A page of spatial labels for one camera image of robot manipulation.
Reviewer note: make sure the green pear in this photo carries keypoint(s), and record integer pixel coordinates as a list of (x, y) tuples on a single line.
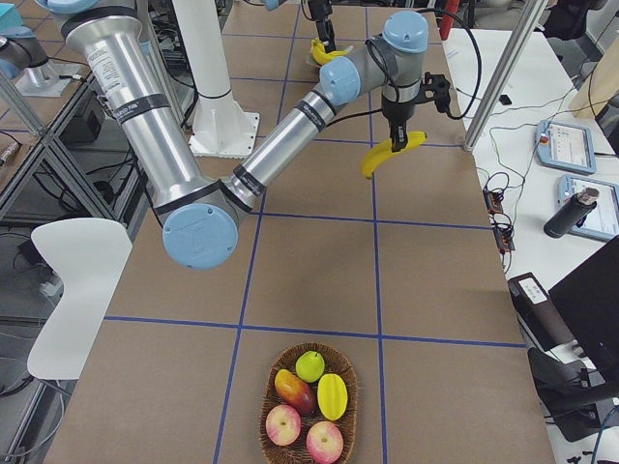
[(310, 366)]

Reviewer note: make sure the black monitor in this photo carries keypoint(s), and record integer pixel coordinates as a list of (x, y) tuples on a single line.
[(587, 301)]

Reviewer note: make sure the brown wicker basket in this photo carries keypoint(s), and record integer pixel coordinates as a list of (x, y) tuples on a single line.
[(335, 362)]

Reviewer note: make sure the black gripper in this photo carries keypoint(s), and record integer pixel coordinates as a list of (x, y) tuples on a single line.
[(319, 11), (396, 112)]

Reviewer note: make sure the red apple left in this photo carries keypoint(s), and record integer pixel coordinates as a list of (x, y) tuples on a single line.
[(283, 425)]

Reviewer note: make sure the red apple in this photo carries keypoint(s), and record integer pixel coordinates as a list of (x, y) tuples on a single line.
[(324, 442), (283, 425)]

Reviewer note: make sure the orange mango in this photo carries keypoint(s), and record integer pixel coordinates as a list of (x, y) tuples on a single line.
[(295, 392)]

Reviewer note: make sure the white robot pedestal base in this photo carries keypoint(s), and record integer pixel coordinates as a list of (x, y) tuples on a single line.
[(220, 126)]

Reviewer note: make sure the teach pendant upper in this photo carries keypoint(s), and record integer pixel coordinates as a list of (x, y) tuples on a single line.
[(565, 146)]

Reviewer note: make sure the yellow banana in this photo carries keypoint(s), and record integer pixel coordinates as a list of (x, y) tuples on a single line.
[(341, 52), (318, 53), (383, 151)]

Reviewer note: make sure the black box white label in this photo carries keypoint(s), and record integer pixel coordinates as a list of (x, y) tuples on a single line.
[(538, 312)]

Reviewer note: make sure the white chair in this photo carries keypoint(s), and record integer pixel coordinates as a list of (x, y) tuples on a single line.
[(89, 255)]

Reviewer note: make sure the aluminium frame post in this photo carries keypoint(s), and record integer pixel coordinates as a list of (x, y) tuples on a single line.
[(529, 19)]

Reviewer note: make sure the black water bottle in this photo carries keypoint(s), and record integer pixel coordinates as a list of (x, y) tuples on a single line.
[(573, 212)]

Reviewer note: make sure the grey square plate orange rim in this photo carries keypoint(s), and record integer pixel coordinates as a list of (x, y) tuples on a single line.
[(310, 62)]

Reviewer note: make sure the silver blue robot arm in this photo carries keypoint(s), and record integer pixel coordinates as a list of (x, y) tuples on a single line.
[(271, 5), (204, 185)]

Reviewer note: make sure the yellow starfruit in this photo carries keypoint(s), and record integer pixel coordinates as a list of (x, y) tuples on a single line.
[(332, 396)]

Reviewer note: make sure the red apple right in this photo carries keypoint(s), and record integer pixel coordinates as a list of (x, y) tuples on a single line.
[(324, 442)]

